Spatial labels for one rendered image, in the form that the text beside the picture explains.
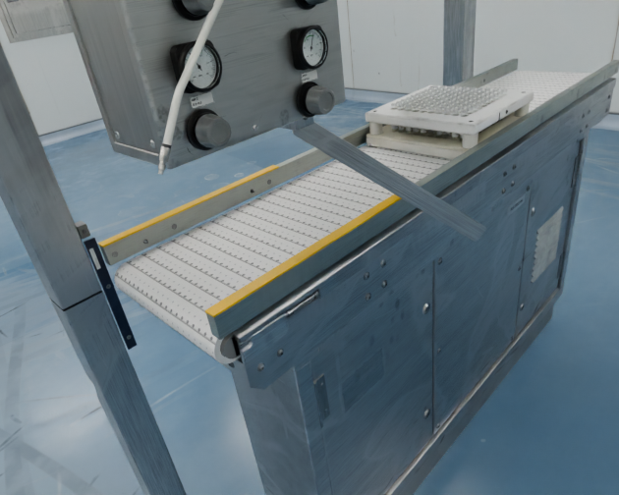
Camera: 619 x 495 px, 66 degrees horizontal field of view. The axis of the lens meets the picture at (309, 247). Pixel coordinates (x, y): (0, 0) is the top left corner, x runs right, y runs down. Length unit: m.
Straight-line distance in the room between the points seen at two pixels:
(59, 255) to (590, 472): 1.31
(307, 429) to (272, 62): 0.57
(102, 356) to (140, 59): 0.54
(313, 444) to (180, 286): 0.36
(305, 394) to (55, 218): 0.43
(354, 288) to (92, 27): 0.45
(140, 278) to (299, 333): 0.24
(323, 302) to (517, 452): 0.97
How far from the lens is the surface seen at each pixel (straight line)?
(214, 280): 0.65
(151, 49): 0.39
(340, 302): 0.67
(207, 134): 0.39
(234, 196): 0.83
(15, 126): 0.69
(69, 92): 5.74
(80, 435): 1.79
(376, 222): 0.67
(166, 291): 0.65
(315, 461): 0.89
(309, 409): 0.79
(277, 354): 0.61
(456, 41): 1.41
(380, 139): 1.03
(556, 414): 1.62
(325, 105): 0.48
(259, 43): 0.45
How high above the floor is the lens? 1.18
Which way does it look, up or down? 30 degrees down
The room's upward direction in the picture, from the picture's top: 8 degrees counter-clockwise
